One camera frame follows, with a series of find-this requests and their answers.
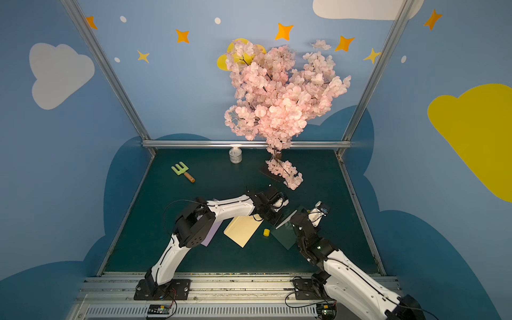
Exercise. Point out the cream yellow envelope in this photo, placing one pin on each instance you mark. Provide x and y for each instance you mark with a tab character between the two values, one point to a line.
241	229

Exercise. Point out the dark green envelope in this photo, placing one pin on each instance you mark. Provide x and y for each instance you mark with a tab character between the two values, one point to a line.
284	232

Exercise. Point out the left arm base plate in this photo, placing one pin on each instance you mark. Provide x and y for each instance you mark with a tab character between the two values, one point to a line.
177	289

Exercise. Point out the purple envelope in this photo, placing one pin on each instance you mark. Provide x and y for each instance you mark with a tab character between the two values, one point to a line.
211	233

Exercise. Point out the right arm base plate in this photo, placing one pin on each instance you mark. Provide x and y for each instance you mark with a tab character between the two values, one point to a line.
308	289

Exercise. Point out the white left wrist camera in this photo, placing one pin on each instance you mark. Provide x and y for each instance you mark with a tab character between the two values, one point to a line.
278	201

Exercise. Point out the left green circuit board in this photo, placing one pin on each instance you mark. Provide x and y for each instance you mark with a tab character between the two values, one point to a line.
158	311

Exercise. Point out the silver tin can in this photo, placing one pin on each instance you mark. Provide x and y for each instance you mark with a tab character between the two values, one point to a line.
235	155

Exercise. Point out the left aluminium frame post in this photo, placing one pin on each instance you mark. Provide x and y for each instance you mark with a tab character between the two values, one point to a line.
86	31

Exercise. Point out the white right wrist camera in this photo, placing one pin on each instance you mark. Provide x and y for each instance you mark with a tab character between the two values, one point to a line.
320	210

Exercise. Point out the aluminium frame post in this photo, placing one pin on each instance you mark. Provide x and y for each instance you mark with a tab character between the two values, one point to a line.
86	31
388	48

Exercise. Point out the right green circuit board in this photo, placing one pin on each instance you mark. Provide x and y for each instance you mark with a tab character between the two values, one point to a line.
326	311

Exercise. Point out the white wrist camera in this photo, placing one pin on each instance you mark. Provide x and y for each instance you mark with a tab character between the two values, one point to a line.
278	201
320	210

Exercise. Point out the right aluminium frame post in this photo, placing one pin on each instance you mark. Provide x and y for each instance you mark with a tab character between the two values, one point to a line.
388	48

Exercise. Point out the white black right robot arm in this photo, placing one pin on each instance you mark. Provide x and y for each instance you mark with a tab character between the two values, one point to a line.
343	281

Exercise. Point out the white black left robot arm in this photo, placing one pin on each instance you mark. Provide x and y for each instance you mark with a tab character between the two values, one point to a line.
192	227

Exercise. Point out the aluminium front mounting rail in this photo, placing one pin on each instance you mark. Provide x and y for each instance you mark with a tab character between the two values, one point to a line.
211	296

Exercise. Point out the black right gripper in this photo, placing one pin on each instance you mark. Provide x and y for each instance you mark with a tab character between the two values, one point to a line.
302	218

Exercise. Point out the pink cherry blossom tree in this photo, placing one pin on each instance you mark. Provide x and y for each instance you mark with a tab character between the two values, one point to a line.
275	101

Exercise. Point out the green circuit board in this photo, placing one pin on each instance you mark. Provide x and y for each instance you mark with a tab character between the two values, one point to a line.
158	311
326	311

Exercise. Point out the yellow-green garden fork wooden handle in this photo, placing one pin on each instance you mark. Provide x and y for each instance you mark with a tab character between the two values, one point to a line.
181	169

